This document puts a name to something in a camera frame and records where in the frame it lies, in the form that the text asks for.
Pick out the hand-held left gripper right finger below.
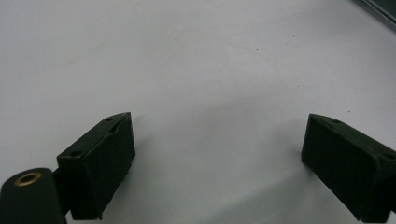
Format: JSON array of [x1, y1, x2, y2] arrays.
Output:
[[300, 113, 396, 224]]

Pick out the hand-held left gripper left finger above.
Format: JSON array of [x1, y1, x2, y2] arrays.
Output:
[[56, 111, 136, 221]]

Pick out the dark metal rail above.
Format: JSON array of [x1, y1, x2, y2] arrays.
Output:
[[353, 0, 396, 33]]

